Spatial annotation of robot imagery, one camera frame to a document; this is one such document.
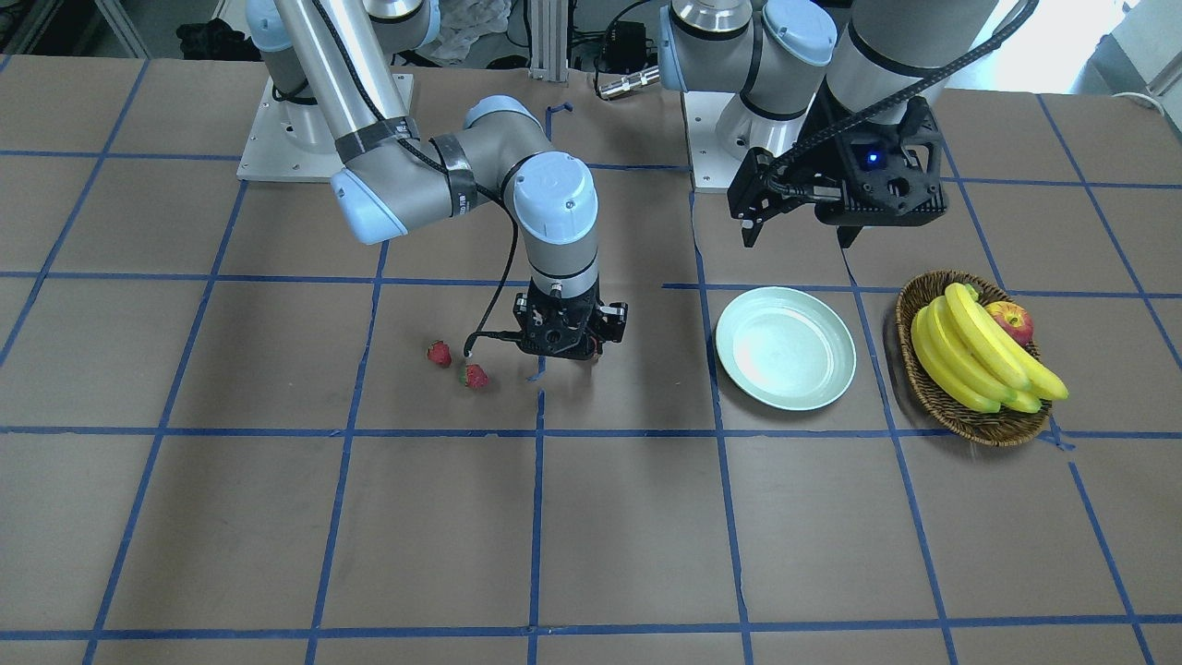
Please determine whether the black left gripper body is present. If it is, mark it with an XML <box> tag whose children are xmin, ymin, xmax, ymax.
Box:
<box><xmin>785</xmin><ymin>96</ymin><xmax>948</xmax><ymax>228</ymax></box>

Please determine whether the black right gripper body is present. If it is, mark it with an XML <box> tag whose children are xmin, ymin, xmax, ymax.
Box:
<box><xmin>511</xmin><ymin>283</ymin><xmax>629</xmax><ymax>361</ymax></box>

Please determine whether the red strawberry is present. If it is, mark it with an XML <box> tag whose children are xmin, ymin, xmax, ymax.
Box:
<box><xmin>460</xmin><ymin>363</ymin><xmax>491</xmax><ymax>389</ymax></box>
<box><xmin>426</xmin><ymin>340</ymin><xmax>452</xmax><ymax>369</ymax></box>

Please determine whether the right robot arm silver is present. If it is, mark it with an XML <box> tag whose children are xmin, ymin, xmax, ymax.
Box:
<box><xmin>246</xmin><ymin>1</ymin><xmax>628</xmax><ymax>359</ymax></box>

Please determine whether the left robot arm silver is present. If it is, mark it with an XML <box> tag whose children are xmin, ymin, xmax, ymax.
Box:
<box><xmin>657</xmin><ymin>1</ymin><xmax>996</xmax><ymax>248</ymax></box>

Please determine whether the light green plate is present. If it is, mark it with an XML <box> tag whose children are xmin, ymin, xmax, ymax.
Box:
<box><xmin>715</xmin><ymin>286</ymin><xmax>857</xmax><ymax>412</ymax></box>

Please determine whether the silver metal cylinder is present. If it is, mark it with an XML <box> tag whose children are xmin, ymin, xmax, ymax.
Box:
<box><xmin>595</xmin><ymin>65</ymin><xmax>661</xmax><ymax>102</ymax></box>

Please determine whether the yellow banana bunch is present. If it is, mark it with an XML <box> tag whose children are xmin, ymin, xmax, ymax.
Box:
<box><xmin>911</xmin><ymin>283</ymin><xmax>1069</xmax><ymax>413</ymax></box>

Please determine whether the red apple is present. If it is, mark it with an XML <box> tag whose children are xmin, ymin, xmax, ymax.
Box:
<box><xmin>986</xmin><ymin>300</ymin><xmax>1034</xmax><ymax>346</ymax></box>

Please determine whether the black power adapter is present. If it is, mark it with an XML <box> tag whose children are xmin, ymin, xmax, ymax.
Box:
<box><xmin>597</xmin><ymin>21</ymin><xmax>649</xmax><ymax>74</ymax></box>

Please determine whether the brown wicker basket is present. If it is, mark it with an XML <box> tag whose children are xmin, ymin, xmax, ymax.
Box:
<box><xmin>890</xmin><ymin>270</ymin><xmax>1052</xmax><ymax>446</ymax></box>

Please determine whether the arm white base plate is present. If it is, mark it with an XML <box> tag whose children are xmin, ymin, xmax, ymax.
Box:
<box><xmin>681</xmin><ymin>92</ymin><xmax>823</xmax><ymax>195</ymax></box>
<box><xmin>236</xmin><ymin>74</ymin><xmax>415</xmax><ymax>184</ymax></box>

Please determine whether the aluminium frame post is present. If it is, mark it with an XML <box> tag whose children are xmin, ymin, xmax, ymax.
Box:
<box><xmin>525</xmin><ymin>0</ymin><xmax>573</xmax><ymax>87</ymax></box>

